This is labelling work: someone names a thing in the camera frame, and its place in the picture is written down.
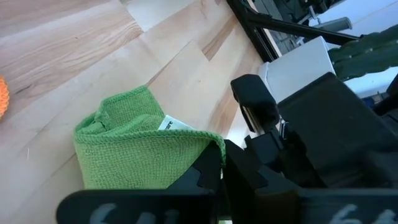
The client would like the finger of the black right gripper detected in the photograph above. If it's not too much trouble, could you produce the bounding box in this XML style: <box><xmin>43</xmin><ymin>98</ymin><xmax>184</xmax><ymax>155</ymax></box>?
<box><xmin>230</xmin><ymin>73</ymin><xmax>326</xmax><ymax>189</ymax></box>

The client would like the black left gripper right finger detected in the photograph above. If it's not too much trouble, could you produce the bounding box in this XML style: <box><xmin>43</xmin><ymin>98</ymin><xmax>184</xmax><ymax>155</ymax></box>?
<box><xmin>222</xmin><ymin>139</ymin><xmax>398</xmax><ymax>224</ymax></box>

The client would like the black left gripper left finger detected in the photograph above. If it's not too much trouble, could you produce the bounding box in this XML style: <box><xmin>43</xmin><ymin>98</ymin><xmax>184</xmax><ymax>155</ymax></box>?
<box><xmin>57</xmin><ymin>141</ymin><xmax>223</xmax><ymax>224</ymax></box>

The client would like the green microfiber towel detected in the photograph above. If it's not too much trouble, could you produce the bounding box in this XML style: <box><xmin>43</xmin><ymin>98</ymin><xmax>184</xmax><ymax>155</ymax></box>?
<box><xmin>73</xmin><ymin>85</ymin><xmax>227</xmax><ymax>190</ymax></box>

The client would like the orange microfiber towel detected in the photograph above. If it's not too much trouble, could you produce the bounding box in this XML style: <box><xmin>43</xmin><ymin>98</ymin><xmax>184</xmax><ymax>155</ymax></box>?
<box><xmin>0</xmin><ymin>76</ymin><xmax>11</xmax><ymax>121</ymax></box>

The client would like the white hexagonal plant pot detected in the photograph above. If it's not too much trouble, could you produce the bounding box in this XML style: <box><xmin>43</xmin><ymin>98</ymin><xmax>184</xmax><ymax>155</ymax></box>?
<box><xmin>257</xmin><ymin>35</ymin><xmax>336</xmax><ymax>103</ymax></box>

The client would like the green cactus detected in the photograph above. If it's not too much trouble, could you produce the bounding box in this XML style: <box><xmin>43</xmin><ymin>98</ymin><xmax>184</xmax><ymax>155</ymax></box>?
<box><xmin>328</xmin><ymin>24</ymin><xmax>398</xmax><ymax>82</ymax></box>

